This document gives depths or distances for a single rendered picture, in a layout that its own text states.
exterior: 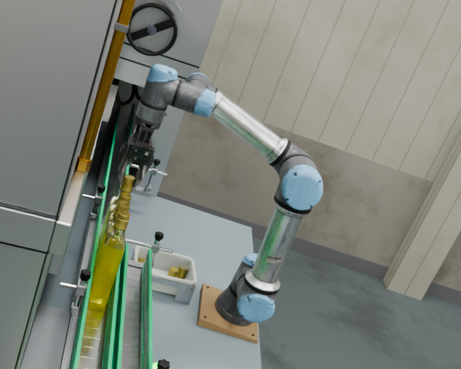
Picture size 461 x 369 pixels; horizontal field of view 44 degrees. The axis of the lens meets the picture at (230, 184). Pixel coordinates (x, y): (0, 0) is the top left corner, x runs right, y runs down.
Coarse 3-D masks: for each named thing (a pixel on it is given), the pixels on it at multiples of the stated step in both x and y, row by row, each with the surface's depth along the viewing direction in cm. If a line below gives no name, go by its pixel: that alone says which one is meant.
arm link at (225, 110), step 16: (208, 80) 169; (224, 96) 167; (224, 112) 166; (240, 112) 168; (240, 128) 168; (256, 128) 169; (256, 144) 171; (272, 144) 171; (288, 144) 172; (272, 160) 172
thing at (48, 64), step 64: (0, 0) 76; (64, 0) 77; (0, 64) 79; (64, 64) 80; (0, 128) 83; (64, 128) 84; (0, 192) 87; (64, 192) 88; (0, 256) 91; (0, 320) 96
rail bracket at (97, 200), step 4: (100, 184) 198; (100, 188) 197; (104, 188) 197; (100, 192) 198; (84, 196) 198; (88, 196) 198; (92, 196) 199; (96, 196) 198; (100, 196) 199; (96, 200) 198; (100, 200) 199; (96, 204) 200; (96, 208) 200; (92, 212) 201; (96, 212) 201; (92, 216) 201; (96, 216) 201
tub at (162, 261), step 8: (136, 248) 201; (144, 248) 204; (136, 256) 196; (160, 256) 206; (168, 256) 207; (176, 256) 208; (184, 256) 208; (160, 264) 208; (168, 264) 208; (176, 264) 209; (184, 264) 209; (192, 264) 205; (152, 272) 191; (160, 272) 206; (192, 272) 201; (176, 280) 193; (184, 280) 193; (192, 280) 195
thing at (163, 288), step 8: (152, 280) 192; (160, 280) 192; (168, 280) 193; (152, 288) 193; (160, 288) 194; (168, 288) 194; (176, 288) 195; (184, 288) 195; (192, 288) 195; (152, 296) 194; (160, 296) 195; (168, 296) 195; (176, 296) 195; (184, 296) 196
